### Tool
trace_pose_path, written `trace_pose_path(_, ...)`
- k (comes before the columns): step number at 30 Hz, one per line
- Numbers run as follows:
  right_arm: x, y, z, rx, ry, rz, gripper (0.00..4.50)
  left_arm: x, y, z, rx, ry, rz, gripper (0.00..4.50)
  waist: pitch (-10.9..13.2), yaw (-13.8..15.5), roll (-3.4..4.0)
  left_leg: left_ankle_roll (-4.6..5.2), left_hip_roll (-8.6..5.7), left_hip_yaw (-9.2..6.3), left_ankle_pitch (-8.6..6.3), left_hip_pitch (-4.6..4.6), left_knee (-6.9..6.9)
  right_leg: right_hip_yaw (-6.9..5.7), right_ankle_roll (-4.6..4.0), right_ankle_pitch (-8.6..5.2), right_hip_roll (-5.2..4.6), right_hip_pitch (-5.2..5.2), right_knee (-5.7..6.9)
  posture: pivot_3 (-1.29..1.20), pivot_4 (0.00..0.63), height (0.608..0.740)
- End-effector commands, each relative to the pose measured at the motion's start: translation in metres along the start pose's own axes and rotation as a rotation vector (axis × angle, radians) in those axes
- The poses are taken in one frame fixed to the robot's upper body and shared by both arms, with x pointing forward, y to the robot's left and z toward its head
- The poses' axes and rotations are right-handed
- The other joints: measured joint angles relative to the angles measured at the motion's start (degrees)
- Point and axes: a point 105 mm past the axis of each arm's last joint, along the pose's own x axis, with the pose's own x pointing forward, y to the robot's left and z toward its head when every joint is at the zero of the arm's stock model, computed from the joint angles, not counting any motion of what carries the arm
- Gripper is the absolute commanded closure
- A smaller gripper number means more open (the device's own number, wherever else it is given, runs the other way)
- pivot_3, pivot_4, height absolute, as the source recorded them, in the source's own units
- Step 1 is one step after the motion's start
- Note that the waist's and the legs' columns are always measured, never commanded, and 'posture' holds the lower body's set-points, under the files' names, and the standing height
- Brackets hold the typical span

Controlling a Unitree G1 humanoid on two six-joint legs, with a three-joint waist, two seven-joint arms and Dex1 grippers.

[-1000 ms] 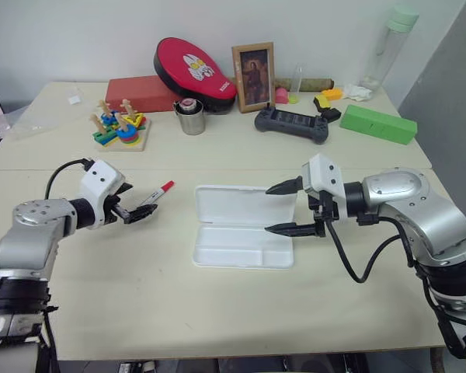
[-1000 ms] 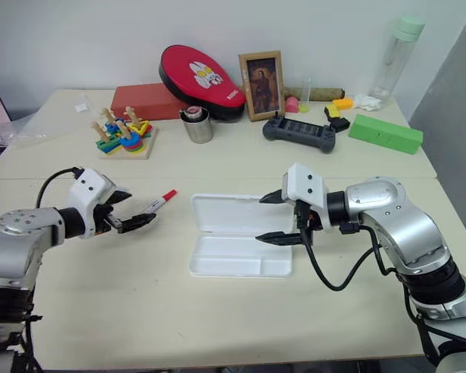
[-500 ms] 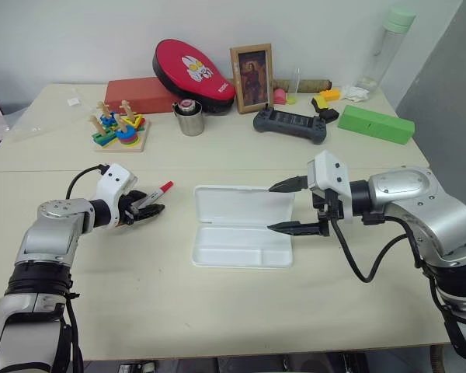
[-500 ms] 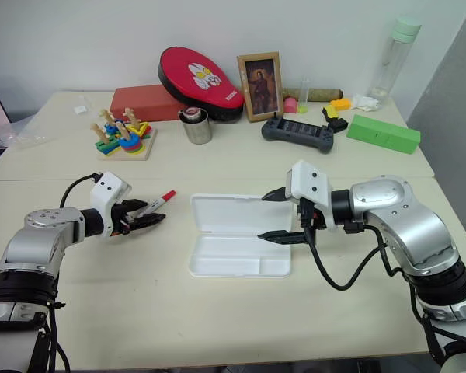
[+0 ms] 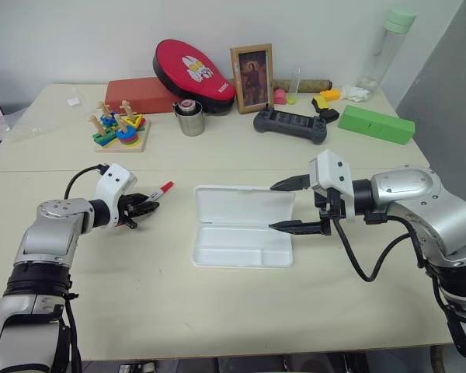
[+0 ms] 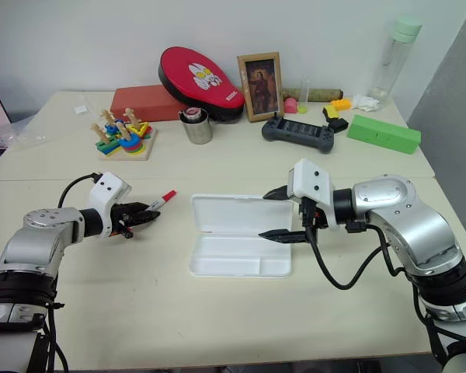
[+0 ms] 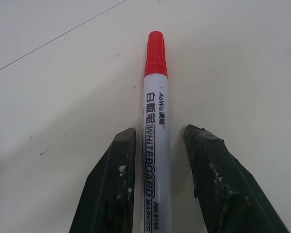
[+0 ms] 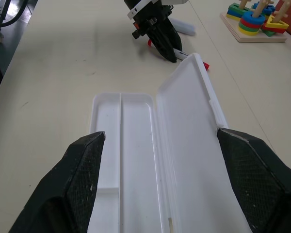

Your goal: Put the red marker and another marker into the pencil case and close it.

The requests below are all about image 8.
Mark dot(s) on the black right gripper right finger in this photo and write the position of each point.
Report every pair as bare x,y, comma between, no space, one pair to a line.
257,174

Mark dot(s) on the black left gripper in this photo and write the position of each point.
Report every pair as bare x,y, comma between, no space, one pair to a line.
152,20

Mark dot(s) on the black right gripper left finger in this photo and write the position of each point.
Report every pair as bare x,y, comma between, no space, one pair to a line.
75,174

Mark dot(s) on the red marker with white barrel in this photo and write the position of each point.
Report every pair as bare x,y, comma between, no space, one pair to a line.
182,55

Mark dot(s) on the white plastic pencil case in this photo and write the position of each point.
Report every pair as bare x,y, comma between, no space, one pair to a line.
135,145

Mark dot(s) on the yellow square stacking piece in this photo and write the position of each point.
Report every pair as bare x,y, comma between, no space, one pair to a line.
231,16

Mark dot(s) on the blue square stacking piece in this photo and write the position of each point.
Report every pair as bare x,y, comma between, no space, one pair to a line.
234,12

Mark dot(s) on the green square stacking piece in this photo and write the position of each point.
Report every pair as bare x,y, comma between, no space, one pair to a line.
235,7

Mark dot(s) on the wooden shape stacking toy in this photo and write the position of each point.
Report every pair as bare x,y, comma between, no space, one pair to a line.
254,38

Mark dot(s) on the blue cross stacking piece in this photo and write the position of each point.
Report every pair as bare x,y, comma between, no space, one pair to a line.
269,9

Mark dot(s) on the red triangle stacking piece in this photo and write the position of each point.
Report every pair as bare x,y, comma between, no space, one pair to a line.
276,31

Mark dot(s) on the yellow triangle stacking piece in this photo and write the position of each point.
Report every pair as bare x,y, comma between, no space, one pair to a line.
279,24

